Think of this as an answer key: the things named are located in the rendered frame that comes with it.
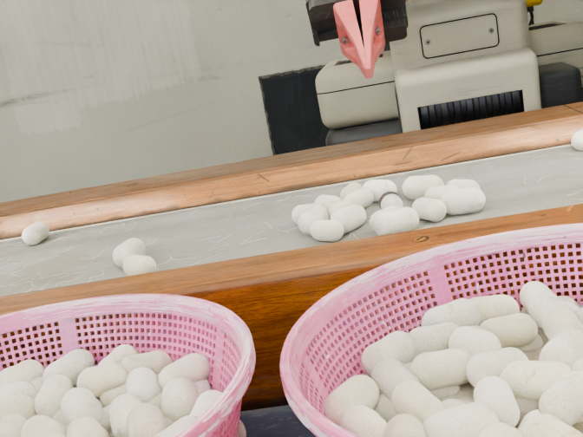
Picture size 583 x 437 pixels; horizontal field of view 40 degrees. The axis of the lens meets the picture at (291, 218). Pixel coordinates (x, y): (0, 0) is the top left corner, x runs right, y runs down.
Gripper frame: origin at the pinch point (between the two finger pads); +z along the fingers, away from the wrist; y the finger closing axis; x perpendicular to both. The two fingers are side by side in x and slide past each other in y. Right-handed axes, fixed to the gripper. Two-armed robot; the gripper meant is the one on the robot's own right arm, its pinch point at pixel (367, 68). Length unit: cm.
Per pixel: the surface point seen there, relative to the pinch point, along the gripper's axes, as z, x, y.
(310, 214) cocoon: 18.7, -3.1, -6.9
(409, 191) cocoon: 14.7, 1.5, 1.7
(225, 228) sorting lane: 14.0, 3.3, -15.8
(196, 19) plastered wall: -157, 118, -52
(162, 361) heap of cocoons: 36.3, -15.6, -15.1
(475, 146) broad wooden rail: 3.7, 10.7, 9.9
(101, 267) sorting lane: 19.1, -1.1, -25.9
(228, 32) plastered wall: -152, 122, -42
